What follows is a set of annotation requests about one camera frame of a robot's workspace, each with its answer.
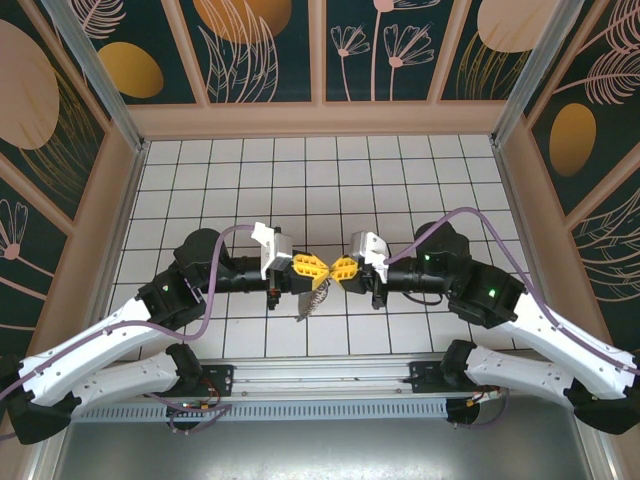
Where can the metal key holder plate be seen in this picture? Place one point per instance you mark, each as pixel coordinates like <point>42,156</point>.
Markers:
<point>310,302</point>

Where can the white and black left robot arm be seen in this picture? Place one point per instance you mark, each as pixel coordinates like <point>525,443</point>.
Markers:
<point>100,345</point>

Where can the grey metal sheet panel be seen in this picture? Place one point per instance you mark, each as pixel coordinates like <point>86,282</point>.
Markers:
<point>320,450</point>

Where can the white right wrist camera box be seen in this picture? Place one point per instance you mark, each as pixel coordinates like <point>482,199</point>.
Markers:
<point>367,247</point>

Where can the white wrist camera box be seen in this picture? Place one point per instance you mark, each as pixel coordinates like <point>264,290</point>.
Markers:
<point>274,245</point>
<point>367,247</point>

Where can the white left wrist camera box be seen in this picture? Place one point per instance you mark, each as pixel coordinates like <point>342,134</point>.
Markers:
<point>274,245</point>

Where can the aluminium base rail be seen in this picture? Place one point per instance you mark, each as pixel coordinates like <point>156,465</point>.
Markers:
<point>320,372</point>

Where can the aluminium frame post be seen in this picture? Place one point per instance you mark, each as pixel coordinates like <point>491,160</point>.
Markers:
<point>100,75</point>
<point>530,75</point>

